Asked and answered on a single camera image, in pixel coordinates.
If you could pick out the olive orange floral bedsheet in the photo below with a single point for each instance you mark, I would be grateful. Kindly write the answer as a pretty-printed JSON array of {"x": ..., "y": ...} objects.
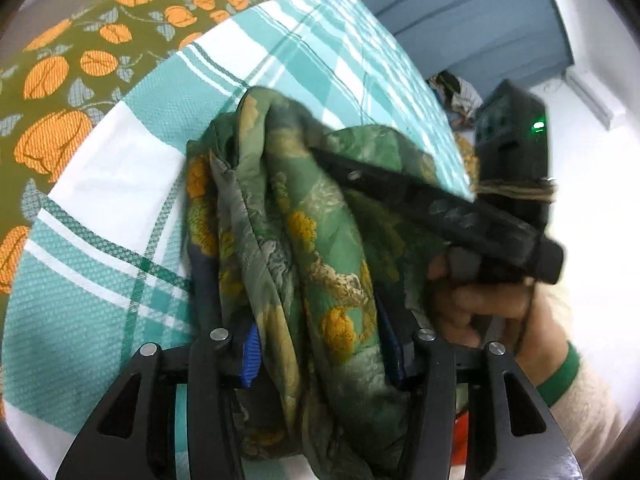
[{"x": 57, "y": 89}]

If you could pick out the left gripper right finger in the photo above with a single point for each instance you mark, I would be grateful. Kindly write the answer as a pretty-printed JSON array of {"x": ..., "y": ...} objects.
[{"x": 512, "y": 433}]

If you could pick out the white sleeve green cuff forearm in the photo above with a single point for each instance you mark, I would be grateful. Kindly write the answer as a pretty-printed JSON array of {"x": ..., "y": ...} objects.
[{"x": 582, "y": 405}]

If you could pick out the pile of clothes on chair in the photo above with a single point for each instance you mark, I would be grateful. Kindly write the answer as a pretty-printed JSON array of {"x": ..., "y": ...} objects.
[{"x": 458, "y": 98}]

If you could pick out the red trousers of operator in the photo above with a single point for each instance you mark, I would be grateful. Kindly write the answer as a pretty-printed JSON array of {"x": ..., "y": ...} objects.
[{"x": 459, "y": 450}]

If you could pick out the operator right hand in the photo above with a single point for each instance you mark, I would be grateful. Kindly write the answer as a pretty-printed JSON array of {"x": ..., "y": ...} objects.
[{"x": 530, "y": 329}]

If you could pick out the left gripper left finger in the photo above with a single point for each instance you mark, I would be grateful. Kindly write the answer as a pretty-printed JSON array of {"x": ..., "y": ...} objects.
[{"x": 131, "y": 433}]

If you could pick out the olive orange floral quilt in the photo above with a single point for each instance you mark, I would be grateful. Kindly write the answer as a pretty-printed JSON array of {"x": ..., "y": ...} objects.
[{"x": 470, "y": 160}]

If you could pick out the green landscape print jacket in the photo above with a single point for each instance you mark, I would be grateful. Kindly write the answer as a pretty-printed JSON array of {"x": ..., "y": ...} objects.
[{"x": 273, "y": 236}]

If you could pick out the blue curtain right panel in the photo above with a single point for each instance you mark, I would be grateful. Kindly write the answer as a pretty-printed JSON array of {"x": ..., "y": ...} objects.
[{"x": 481, "y": 41}]

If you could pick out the teal white plaid blanket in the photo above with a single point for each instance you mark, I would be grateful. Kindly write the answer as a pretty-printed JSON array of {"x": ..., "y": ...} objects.
[{"x": 104, "y": 267}]

